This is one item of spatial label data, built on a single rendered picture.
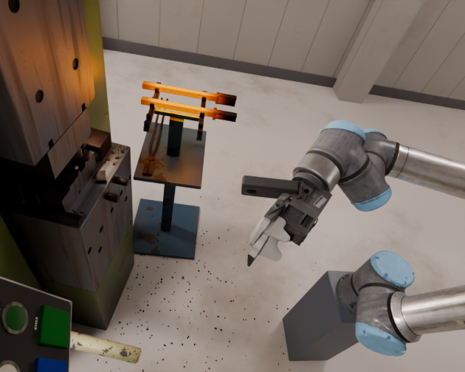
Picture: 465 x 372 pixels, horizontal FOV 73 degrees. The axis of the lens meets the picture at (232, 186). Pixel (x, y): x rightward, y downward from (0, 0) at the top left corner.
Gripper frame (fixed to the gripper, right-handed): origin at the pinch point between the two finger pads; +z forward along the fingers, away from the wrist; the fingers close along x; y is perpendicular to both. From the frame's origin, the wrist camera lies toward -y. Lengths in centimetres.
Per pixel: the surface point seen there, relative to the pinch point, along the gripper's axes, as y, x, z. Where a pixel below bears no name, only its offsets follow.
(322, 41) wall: -91, 172, -277
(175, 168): -59, 68, -30
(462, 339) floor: 117, 161, -74
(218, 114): -52, 49, -55
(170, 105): -68, 43, -43
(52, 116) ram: -54, -2, 0
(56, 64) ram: -56, -10, -8
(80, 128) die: -59, 11, -4
